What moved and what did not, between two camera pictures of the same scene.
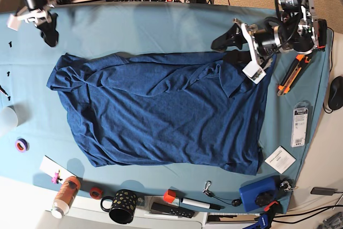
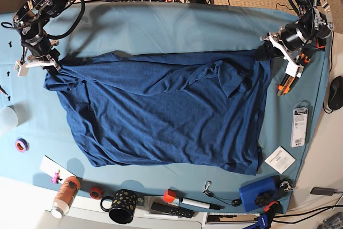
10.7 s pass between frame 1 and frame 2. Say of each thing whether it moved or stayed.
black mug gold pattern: stayed
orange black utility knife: stayed
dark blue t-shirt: stayed
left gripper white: moved
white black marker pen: stayed
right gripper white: moved
